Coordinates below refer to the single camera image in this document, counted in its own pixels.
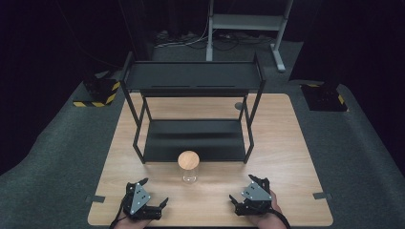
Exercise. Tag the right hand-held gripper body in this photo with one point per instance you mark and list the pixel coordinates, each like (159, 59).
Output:
(256, 194)

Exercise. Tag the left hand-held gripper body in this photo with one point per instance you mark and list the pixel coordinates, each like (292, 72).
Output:
(140, 195)

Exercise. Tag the glass jar with wooden lid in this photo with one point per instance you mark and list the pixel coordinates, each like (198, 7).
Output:
(188, 160)

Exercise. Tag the black metal shelf rack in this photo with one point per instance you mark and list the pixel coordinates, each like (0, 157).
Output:
(194, 74)

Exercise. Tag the person's right hand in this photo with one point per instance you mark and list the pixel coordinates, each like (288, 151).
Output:
(269, 221)

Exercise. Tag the person's left hand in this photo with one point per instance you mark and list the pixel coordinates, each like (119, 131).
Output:
(130, 224)

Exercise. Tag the grey tape piece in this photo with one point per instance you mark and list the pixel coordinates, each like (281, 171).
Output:
(322, 196)
(95, 199)

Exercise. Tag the grey round table grommet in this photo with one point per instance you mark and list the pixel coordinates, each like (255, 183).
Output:
(238, 106)

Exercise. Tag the black box with hazard stripes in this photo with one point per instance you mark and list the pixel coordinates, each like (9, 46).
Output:
(97, 90)
(323, 97)

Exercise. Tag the grey metal stand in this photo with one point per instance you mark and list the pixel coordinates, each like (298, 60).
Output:
(245, 21)

